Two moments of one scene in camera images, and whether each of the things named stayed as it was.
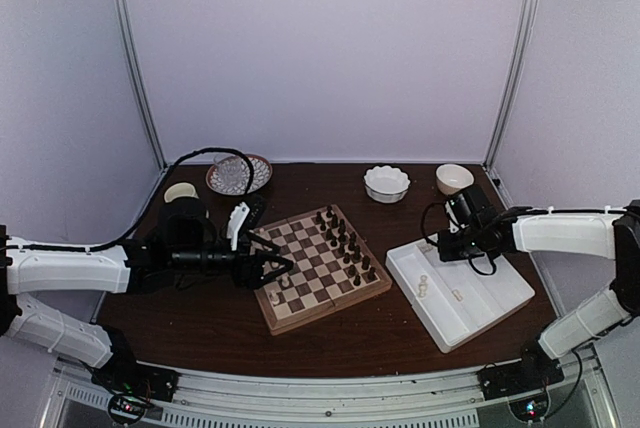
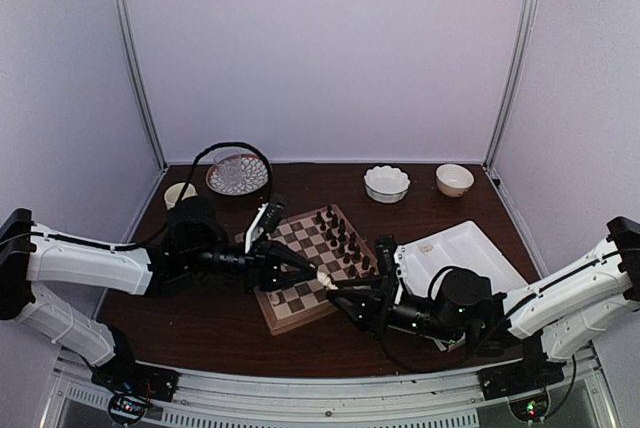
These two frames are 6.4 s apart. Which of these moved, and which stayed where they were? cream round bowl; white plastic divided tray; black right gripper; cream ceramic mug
Moved: black right gripper
Stayed: white plastic divided tray; cream ceramic mug; cream round bowl
